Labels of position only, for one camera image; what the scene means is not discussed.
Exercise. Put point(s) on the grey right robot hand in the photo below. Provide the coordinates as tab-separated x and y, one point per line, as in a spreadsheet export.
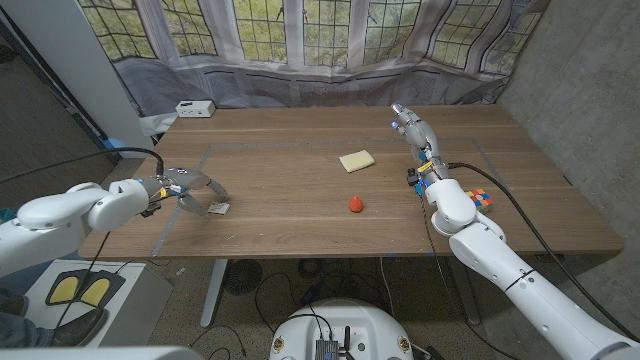
422	140

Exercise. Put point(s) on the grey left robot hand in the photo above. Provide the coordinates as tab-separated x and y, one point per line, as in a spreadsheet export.
192	180

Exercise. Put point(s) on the small matchbox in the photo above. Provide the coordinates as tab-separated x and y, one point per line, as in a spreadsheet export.
220	208

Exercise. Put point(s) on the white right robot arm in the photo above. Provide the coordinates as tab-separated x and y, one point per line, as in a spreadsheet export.
500	260

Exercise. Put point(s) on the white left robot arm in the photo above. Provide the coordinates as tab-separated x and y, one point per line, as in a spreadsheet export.
60	210

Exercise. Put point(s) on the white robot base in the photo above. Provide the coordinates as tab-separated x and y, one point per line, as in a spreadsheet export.
360	325

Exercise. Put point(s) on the yellow sponge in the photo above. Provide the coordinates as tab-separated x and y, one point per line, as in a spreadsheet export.
357	161

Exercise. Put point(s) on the white power strip box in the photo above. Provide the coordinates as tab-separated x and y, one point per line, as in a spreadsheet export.
195	108

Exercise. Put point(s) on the red toy strawberry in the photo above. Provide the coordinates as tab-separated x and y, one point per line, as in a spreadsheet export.
355	204

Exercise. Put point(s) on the multicoloured puzzle cube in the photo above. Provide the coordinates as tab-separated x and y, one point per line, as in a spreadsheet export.
480	199

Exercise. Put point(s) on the black round fan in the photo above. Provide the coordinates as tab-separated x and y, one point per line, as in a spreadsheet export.
242	276

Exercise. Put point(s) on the metal table leg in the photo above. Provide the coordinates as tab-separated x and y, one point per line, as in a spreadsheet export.
467	305
215	290

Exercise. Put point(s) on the white pedal platform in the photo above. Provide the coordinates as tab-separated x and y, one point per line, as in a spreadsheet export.
145	305

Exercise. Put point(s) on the printed window backdrop cloth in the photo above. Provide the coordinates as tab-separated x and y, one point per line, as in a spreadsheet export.
320	50

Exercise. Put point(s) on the black yellow foot pedal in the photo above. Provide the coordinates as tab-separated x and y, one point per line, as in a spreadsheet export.
64	291
97	292

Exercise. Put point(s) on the white pillar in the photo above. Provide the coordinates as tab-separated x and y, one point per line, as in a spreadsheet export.
75	65

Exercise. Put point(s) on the person's black shoe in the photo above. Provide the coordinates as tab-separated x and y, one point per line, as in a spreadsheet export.
12	303
80	325

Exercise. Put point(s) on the white robot torso edge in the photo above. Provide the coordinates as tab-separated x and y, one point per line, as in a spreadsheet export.
100	354

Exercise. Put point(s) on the grey electronics module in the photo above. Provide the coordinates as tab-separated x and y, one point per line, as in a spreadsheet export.
326	350

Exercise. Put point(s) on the person's jeans leg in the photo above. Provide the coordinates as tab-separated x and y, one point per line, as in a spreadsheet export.
22	331

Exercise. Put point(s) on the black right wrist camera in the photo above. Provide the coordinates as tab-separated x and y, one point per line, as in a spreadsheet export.
413	177

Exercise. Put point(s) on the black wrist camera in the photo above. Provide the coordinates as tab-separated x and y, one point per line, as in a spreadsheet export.
413	177
149	210

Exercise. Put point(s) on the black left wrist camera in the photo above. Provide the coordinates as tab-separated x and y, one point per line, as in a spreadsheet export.
149	210

